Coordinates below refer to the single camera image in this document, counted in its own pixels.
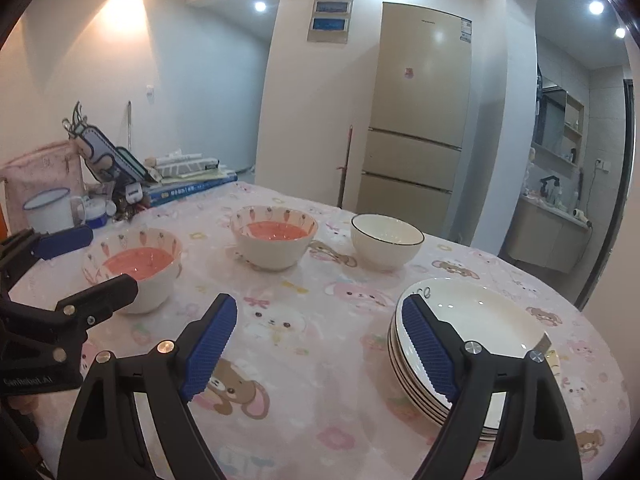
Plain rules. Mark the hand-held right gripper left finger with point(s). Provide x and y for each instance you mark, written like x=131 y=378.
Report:
x=210 y=350

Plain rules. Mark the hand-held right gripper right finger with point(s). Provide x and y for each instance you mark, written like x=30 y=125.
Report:
x=427 y=350

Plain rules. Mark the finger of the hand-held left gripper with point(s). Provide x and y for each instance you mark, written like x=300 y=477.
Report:
x=65 y=242
x=107 y=297

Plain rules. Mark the carrot print bowl pink inside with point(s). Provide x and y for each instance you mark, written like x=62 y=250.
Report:
x=272 y=255
x=155 y=260

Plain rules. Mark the white bowl with black rim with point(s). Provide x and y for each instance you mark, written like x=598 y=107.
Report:
x=385 y=250

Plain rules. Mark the white enamel mug blue rim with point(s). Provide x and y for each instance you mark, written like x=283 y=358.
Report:
x=47 y=215

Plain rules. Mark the small blue white jar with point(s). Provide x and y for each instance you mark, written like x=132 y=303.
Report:
x=95 y=215

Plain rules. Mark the teal-edged card package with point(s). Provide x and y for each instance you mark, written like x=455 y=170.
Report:
x=97 y=150

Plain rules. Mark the pink cartoon printed tablecloth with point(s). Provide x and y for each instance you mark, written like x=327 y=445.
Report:
x=310 y=310

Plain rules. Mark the white mop pole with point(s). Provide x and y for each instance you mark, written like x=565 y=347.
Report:
x=128 y=125

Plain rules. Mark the blue book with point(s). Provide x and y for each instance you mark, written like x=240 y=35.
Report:
x=190 y=191

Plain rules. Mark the white long box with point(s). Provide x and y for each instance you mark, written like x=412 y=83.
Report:
x=185 y=165

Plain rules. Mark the beige bathroom vanity cabinet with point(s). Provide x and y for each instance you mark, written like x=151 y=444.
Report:
x=545 y=240

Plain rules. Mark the wooden broom stick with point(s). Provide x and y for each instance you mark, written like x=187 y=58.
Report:
x=345 y=170

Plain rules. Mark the white hair dryer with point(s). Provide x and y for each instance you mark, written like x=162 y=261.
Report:
x=581 y=216

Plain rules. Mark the black faucet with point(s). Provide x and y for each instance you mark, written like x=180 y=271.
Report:
x=550 y=185

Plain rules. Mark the black hanging hair tool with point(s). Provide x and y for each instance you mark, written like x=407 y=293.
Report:
x=578 y=190

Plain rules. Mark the beige three-door refrigerator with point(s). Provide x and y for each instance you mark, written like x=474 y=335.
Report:
x=415 y=110

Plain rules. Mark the bathroom mirror cabinet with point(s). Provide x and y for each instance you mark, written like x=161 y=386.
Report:
x=550 y=125

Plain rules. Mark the white ceiling spotlight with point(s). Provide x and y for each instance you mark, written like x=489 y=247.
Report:
x=260 y=6
x=596 y=7

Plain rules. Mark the white bathroom wall socket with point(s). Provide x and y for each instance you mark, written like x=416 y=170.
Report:
x=603 y=165

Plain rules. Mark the grey wall electrical panel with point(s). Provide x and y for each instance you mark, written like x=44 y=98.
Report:
x=330 y=37

